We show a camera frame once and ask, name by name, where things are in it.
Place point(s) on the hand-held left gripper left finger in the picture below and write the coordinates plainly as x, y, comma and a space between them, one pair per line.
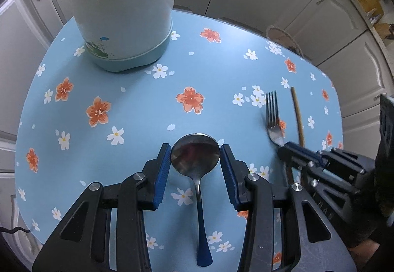
163, 173

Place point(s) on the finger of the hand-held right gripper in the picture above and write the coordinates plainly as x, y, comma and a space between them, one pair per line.
292, 159
307, 154

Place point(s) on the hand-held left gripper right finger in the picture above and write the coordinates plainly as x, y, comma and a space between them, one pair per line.
229, 176

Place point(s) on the pale green utensil holder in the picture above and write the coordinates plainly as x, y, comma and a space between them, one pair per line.
123, 13

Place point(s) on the plain brown wooden chopstick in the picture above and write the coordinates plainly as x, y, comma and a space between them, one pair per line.
297, 115

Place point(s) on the blue floral table cover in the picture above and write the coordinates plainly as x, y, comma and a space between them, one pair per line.
138, 124

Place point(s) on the cardboard box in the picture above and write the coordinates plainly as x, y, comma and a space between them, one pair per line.
384, 32
371, 1

